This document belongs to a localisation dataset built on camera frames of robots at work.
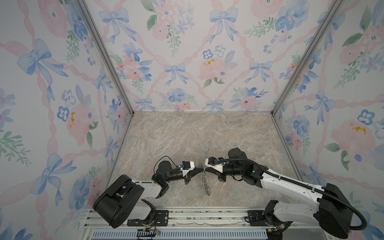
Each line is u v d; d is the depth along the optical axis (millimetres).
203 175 750
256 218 732
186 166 641
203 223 731
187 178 689
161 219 736
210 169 655
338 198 420
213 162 629
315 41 801
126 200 446
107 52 861
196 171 744
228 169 658
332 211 404
